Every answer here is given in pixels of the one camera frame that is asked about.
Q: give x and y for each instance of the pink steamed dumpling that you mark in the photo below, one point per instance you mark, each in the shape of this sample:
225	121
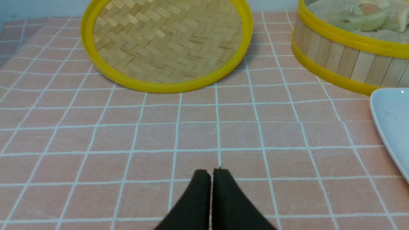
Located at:
369	8

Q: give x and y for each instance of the yellow rimmed bamboo steamer lid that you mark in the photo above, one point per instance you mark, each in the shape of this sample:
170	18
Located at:
166	46

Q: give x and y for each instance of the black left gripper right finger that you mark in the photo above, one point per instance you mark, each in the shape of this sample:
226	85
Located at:
231	209

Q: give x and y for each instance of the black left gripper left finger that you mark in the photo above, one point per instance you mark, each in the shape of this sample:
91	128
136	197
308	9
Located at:
192	210

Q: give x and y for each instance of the white square plate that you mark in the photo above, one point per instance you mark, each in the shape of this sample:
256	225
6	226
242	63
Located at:
390	111

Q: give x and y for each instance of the green steamed dumpling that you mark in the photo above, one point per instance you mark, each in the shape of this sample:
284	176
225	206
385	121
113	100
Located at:
369	22

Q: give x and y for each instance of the yellow rimmed bamboo steamer basket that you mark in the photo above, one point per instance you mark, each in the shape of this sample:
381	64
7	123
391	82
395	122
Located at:
327	45

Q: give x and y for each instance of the pink checkered tablecloth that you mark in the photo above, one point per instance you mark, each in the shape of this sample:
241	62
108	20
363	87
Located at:
79	152

